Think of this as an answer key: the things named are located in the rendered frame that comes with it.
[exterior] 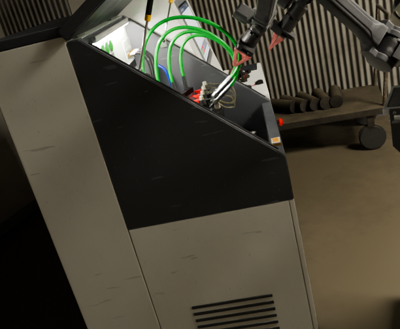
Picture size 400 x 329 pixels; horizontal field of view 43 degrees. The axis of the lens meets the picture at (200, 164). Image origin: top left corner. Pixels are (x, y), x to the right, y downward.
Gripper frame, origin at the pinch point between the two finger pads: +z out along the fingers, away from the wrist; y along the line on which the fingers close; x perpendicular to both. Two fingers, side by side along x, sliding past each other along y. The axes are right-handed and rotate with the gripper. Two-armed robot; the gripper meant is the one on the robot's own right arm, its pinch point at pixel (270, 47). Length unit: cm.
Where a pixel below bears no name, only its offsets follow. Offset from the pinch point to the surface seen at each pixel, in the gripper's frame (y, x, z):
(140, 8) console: 55, -10, 22
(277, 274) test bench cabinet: -49, 49, 50
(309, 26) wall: -14, -258, 38
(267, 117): -15.4, 5.1, 22.0
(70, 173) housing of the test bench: 29, 64, 55
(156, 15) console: 48, -12, 21
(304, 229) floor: -79, -65, 94
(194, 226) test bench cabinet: -15, 55, 50
